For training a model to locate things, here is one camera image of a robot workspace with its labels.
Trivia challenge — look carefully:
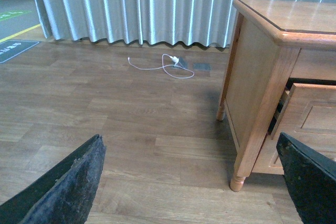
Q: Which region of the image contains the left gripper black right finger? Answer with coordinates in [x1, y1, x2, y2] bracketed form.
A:
[276, 132, 335, 223]

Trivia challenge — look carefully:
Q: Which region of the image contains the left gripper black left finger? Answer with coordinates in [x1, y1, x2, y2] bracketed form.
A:
[1, 134, 106, 223]

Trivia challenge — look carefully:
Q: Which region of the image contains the wooden drawer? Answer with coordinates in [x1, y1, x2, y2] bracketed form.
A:
[270, 82, 336, 161]

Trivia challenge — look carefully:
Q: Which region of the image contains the wooden nightstand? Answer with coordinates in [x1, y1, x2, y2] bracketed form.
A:
[217, 0, 335, 191]

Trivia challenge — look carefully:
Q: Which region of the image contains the grey floor sign mat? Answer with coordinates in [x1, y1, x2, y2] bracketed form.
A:
[0, 39, 40, 63]

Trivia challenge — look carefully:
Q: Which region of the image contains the grey floor outlet cover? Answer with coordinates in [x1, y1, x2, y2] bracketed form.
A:
[193, 63, 211, 71]

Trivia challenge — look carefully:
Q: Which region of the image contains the floor outlet box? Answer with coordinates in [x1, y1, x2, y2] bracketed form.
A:
[172, 56, 187, 69]

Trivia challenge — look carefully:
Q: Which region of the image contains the white charging cable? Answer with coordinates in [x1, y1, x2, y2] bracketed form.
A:
[128, 54, 195, 80]

